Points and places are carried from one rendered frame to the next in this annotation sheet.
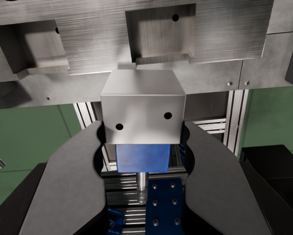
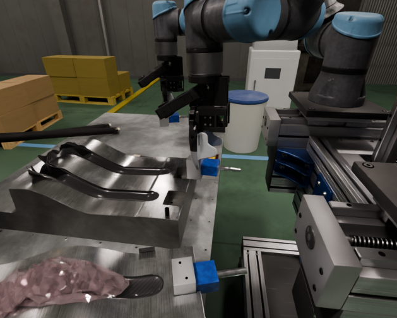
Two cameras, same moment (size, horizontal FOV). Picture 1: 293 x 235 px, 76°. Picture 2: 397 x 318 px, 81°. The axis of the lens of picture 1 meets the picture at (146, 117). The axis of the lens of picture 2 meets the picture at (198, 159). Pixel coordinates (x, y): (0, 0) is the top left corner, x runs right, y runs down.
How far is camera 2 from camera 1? 0.56 m
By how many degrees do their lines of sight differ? 73
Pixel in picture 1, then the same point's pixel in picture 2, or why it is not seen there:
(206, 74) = (209, 188)
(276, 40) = not seen: hidden behind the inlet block
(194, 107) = (291, 284)
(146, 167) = (216, 161)
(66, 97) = (207, 240)
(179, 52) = not seen: hidden behind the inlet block
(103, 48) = (180, 183)
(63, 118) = not seen: outside the picture
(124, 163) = (213, 164)
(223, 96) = (275, 257)
